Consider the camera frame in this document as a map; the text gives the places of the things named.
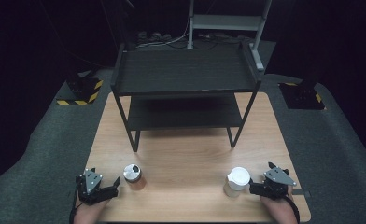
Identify silver-lid jar orange contents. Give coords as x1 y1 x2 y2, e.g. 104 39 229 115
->
122 163 148 191

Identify grey metal stand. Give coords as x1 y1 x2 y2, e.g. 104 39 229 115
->
187 0 273 71

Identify black power strip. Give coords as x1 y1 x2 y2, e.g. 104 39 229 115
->
136 30 174 45

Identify grey tape piece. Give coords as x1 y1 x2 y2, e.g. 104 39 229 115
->
292 189 312 198

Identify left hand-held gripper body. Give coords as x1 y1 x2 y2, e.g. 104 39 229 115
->
76 169 111 205

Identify grey felt mat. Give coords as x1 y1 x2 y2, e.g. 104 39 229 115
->
0 39 366 224

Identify black two-tier shelf rack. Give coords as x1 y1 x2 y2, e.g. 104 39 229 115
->
110 41 262 153

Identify white cable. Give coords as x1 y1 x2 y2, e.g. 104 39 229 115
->
136 17 190 49

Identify person's left hand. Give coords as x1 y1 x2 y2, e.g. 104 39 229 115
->
73 199 111 224

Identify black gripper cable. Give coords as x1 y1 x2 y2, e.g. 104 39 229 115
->
284 193 301 224
68 186 80 224

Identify black yellow-striped stand base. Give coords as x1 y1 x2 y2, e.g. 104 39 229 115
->
56 69 105 106
278 81 326 111

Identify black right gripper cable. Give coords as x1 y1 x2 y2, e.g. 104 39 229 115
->
284 193 301 224

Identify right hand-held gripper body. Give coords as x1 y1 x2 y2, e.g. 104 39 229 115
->
259 166 298 201

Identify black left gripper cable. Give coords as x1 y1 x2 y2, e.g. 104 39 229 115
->
68 186 80 224

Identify person's right hand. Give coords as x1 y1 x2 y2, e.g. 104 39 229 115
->
260 186 298 224

